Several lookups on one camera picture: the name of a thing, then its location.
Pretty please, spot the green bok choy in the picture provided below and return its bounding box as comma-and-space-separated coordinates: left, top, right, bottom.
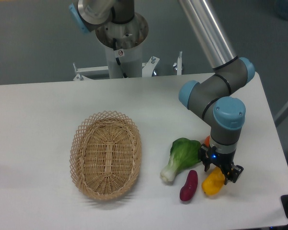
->
160, 138, 202, 184

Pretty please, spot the purple sweet potato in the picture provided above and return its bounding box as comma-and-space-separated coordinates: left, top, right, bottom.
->
180, 170, 198, 202

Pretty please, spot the black cable on pedestal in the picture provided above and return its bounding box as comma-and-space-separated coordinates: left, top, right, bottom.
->
112, 38, 128, 79

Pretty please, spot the orange tangerine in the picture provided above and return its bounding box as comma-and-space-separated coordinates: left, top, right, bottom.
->
204, 136, 210, 147

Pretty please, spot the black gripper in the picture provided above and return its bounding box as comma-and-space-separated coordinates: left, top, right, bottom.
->
198, 144, 244, 185

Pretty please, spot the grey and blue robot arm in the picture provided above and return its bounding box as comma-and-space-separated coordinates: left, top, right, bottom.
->
69, 0, 255, 182

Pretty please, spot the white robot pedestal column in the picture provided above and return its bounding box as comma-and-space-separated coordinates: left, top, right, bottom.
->
105, 46, 143, 79

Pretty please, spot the white metal base frame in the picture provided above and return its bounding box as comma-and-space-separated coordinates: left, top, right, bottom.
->
72, 51, 183, 81

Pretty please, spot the woven wicker basket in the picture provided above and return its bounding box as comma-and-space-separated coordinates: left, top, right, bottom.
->
70, 111, 142, 201

